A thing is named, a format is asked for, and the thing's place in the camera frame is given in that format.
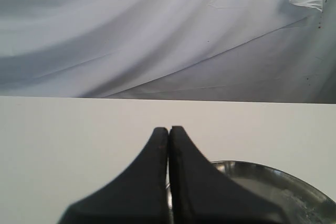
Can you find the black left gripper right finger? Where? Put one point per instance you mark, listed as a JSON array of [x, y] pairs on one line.
[[203, 194]]

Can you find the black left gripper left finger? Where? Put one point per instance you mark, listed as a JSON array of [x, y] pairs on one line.
[[137, 195]]

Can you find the white backdrop sheet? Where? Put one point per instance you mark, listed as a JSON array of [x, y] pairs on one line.
[[213, 50]]

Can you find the round stainless steel plate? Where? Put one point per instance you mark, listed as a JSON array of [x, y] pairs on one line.
[[300, 201]]

